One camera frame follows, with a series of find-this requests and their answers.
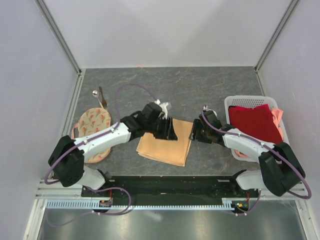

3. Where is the pink cloth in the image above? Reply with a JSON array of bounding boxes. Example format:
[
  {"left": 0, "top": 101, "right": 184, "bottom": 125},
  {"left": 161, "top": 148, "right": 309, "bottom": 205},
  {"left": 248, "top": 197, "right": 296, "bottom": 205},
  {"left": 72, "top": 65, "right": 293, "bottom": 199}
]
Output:
[{"left": 233, "top": 107, "right": 286, "bottom": 159}]

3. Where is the metal spoon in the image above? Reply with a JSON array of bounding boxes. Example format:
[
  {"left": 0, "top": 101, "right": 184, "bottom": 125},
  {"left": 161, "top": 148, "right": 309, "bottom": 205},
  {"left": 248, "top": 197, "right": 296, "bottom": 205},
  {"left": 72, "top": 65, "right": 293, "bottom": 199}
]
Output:
[{"left": 92, "top": 90, "right": 104, "bottom": 108}]

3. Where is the grey slotted cable duct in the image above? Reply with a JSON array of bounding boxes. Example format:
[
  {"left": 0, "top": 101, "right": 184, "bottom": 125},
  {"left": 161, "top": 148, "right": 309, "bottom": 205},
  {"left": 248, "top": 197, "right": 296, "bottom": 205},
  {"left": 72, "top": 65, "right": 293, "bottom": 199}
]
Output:
[{"left": 46, "top": 199, "right": 236, "bottom": 211}]

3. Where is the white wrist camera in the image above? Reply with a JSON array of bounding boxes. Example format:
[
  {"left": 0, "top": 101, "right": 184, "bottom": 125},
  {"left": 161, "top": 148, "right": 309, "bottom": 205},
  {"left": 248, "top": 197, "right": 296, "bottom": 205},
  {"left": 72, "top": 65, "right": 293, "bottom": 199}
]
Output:
[
  {"left": 203, "top": 104, "right": 217, "bottom": 115},
  {"left": 154, "top": 99, "right": 172, "bottom": 119}
]

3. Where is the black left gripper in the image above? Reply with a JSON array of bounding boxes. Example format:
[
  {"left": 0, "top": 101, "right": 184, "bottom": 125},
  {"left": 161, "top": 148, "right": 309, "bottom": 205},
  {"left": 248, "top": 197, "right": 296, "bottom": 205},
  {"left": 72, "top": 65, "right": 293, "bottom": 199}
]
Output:
[{"left": 146, "top": 115, "right": 178, "bottom": 141}]

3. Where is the aluminium frame post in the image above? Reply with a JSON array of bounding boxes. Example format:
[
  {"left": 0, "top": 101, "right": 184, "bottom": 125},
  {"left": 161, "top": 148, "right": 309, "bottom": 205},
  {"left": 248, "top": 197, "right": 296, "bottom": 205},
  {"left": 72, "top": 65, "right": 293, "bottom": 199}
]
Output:
[
  {"left": 35, "top": 0, "right": 82, "bottom": 76},
  {"left": 254, "top": 0, "right": 300, "bottom": 73}
]

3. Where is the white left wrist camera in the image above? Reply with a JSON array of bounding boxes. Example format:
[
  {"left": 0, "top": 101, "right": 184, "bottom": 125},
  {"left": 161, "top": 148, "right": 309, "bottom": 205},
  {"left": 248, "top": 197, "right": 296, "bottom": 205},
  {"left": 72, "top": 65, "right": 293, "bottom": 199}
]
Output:
[{"left": 154, "top": 99, "right": 172, "bottom": 119}]

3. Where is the floral oven mitt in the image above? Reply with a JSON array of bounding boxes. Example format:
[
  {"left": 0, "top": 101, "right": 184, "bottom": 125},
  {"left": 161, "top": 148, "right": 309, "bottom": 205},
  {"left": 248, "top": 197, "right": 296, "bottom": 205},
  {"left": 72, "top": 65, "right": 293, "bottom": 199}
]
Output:
[{"left": 71, "top": 106, "right": 113, "bottom": 165}]

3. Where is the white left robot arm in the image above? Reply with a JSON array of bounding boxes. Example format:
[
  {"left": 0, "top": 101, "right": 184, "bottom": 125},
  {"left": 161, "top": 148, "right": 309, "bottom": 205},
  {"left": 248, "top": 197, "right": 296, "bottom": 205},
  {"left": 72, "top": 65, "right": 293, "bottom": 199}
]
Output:
[{"left": 48, "top": 100, "right": 178, "bottom": 197}]

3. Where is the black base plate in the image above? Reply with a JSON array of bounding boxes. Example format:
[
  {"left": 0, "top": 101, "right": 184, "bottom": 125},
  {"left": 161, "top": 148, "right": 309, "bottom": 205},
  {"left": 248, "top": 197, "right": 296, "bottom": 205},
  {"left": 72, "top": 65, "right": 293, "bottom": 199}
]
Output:
[{"left": 80, "top": 174, "right": 260, "bottom": 208}]

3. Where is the right aluminium frame post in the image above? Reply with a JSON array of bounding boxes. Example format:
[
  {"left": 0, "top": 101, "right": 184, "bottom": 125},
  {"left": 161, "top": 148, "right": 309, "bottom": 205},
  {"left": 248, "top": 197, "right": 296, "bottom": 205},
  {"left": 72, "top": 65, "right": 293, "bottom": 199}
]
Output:
[{"left": 254, "top": 0, "right": 300, "bottom": 73}]

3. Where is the red cloth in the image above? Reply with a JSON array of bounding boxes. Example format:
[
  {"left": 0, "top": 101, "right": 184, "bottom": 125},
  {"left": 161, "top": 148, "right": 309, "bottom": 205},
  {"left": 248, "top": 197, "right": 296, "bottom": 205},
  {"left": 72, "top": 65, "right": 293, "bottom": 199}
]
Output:
[{"left": 228, "top": 104, "right": 283, "bottom": 146}]

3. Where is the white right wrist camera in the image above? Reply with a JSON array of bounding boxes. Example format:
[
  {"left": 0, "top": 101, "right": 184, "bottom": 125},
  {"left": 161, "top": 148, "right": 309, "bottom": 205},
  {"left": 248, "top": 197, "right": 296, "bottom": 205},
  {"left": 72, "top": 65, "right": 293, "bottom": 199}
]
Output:
[{"left": 203, "top": 104, "right": 217, "bottom": 115}]

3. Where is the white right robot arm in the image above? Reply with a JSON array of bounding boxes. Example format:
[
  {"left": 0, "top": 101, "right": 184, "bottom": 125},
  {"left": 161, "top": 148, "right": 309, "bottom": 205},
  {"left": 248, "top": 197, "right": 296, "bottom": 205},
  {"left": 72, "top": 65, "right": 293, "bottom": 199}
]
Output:
[{"left": 190, "top": 110, "right": 312, "bottom": 199}]

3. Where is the peach cloth napkin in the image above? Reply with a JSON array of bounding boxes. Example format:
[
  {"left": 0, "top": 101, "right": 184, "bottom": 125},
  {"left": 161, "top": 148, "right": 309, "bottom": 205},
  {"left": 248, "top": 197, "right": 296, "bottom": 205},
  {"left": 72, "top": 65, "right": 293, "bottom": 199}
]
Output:
[{"left": 136, "top": 119, "right": 193, "bottom": 167}]

